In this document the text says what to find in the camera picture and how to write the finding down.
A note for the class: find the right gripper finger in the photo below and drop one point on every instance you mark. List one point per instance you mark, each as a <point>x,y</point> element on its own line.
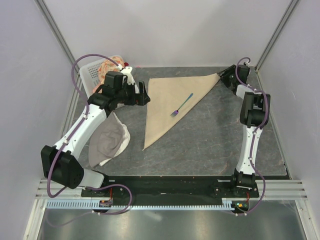
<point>228,71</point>
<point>227,81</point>

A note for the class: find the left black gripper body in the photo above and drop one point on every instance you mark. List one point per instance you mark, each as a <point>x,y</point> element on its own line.
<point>127,95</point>

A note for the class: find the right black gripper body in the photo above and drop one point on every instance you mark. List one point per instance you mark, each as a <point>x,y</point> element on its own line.
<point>234,79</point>

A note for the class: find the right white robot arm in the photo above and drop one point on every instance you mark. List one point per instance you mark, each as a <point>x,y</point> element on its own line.
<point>254,116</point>

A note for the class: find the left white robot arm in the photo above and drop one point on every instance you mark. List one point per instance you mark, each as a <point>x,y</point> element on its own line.
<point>60,161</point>

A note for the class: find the grey cloth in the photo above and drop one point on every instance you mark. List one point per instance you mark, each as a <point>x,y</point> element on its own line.
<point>92,150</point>

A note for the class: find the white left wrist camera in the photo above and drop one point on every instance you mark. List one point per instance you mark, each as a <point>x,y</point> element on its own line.
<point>128,72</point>

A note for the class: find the slotted cable duct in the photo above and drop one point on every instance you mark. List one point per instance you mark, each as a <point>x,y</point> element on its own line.
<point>90,204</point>

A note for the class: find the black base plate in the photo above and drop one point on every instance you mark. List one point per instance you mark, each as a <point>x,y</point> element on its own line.
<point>219,187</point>

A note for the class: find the white plastic basket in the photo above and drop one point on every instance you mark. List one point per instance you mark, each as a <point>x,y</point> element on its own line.
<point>89,76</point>

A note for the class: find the beige cloth napkin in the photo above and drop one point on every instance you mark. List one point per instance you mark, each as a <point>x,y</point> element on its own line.
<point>166,95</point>

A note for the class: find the orange floral cloth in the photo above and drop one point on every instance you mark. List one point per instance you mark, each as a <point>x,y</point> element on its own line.
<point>107,66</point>

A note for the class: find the iridescent rainbow fork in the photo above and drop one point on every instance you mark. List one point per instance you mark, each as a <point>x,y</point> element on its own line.
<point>176,112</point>

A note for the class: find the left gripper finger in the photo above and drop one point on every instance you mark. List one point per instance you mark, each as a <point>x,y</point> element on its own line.
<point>142,90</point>
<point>143,100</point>

